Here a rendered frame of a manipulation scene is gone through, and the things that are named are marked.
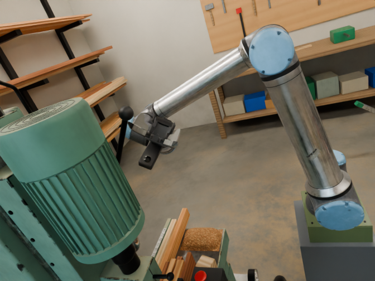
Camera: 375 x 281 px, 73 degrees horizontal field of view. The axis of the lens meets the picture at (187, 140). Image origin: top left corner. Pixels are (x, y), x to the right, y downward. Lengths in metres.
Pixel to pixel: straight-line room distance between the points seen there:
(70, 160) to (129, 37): 3.75
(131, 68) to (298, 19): 2.45
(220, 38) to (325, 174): 3.01
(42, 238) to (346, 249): 1.14
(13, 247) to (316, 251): 1.13
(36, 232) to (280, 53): 0.74
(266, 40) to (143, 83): 3.60
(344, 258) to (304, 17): 2.93
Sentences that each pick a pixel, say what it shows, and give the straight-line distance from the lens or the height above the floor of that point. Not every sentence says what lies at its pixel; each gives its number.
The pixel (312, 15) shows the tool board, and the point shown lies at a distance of 3.72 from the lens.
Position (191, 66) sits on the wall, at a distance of 3.91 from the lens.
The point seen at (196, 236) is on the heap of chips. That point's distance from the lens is 0.91.
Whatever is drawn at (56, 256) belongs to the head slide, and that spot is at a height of 1.20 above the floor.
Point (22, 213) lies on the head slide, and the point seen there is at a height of 1.33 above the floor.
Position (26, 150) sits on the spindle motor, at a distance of 0.48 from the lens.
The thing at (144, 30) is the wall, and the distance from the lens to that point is 4.04.
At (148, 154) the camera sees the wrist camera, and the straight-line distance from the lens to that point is 0.82.
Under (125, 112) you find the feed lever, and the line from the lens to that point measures 0.59.
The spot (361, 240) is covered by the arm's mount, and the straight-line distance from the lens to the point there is 1.34.
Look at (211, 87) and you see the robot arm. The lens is 0.97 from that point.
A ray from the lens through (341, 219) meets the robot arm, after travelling 1.05.
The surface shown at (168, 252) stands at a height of 0.94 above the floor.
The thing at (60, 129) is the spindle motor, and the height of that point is 1.48.
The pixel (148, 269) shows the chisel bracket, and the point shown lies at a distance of 0.72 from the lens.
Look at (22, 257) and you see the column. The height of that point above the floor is 1.22.
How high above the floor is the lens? 1.57
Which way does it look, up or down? 24 degrees down
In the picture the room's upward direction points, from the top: 20 degrees counter-clockwise
